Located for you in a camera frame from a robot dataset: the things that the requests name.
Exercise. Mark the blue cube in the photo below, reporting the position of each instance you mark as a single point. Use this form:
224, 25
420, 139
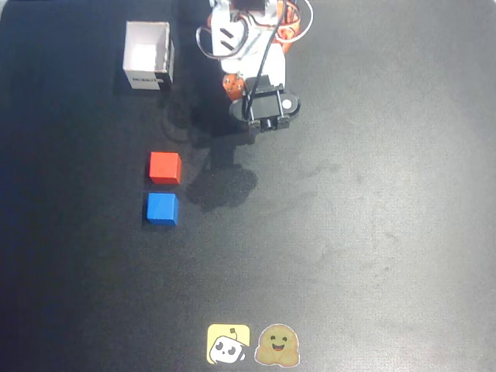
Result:
162, 208

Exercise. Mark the red cube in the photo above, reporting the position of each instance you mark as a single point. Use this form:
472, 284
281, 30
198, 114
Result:
164, 167

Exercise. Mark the yellow robot sticker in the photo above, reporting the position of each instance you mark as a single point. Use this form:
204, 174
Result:
228, 344

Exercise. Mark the white cardboard box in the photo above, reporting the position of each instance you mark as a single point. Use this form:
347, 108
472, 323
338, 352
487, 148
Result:
145, 50

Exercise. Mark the white and orange robot arm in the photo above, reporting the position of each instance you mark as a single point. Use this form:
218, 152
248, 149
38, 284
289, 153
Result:
217, 19

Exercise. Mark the hugging face emoji sticker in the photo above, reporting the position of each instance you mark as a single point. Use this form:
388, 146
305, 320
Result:
277, 345

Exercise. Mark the black table mat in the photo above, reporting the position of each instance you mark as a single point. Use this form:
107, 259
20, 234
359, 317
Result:
348, 232

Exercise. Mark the black gripper-mounted camera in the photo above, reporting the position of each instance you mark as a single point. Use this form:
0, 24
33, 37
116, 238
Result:
267, 106

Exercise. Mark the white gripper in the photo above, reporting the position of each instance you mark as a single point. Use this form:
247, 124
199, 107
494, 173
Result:
233, 86

